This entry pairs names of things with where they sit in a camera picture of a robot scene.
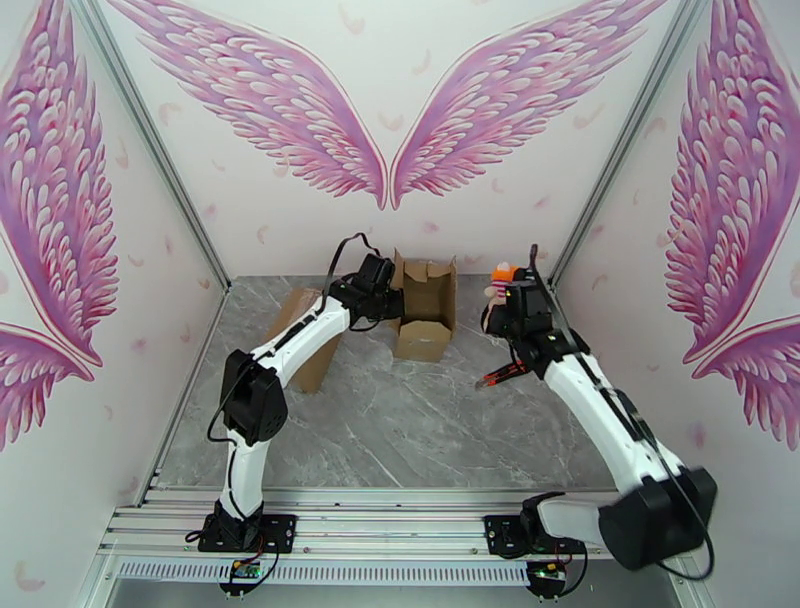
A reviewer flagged pink plush toy orange hat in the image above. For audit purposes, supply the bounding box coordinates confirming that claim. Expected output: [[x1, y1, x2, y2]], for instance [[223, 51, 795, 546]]
[[486, 262, 528, 312]]

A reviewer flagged narrow labelled cardboard box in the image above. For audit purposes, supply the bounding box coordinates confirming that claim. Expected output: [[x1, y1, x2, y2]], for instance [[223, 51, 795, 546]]
[[388, 248, 459, 364]]

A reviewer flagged wide plain cardboard box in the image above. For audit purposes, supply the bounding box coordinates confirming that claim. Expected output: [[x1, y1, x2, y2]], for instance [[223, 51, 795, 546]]
[[268, 287, 344, 395]]

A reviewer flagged small green circuit board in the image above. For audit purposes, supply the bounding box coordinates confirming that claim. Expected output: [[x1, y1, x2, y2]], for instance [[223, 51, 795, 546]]
[[217, 557, 265, 595], [526, 559, 571, 595]]

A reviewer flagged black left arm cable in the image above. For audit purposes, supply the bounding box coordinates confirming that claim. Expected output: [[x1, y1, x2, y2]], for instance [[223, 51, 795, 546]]
[[207, 232, 379, 520]]

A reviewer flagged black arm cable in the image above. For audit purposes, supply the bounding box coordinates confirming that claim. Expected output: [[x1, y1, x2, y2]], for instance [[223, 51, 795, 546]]
[[207, 232, 379, 520], [527, 244, 717, 576]]

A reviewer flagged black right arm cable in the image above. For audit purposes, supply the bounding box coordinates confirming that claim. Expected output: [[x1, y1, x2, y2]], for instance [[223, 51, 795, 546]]
[[527, 244, 717, 576]]

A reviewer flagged aluminium corner post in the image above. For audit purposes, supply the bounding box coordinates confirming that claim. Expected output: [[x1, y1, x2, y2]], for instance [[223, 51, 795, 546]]
[[547, 0, 721, 295], [65, 0, 234, 295]]

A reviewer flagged aluminium rail base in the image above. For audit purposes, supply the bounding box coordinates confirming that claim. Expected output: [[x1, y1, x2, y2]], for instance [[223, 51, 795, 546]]
[[93, 487, 689, 567]]

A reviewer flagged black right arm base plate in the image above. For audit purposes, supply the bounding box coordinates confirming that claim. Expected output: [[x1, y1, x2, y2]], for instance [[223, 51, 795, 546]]
[[484, 514, 586, 558]]

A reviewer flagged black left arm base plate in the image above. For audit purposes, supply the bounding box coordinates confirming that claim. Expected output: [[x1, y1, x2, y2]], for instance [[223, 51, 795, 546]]
[[197, 513, 298, 554]]

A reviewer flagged white perforated cable tray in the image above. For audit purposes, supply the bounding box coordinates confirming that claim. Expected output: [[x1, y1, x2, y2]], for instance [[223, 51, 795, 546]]
[[115, 559, 533, 587]]

